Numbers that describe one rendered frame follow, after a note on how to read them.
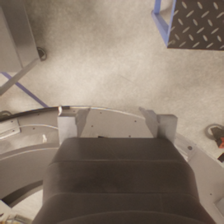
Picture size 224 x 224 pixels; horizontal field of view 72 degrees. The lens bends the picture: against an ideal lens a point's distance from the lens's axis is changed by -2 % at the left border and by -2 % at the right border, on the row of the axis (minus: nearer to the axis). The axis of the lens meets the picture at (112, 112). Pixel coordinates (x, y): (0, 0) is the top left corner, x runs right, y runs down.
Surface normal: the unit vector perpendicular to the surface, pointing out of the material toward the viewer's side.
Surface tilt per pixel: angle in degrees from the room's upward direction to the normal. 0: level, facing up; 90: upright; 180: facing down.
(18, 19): 0
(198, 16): 0
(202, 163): 90
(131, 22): 0
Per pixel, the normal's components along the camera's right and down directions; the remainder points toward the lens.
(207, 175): -0.01, -0.76
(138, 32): -0.11, 0.64
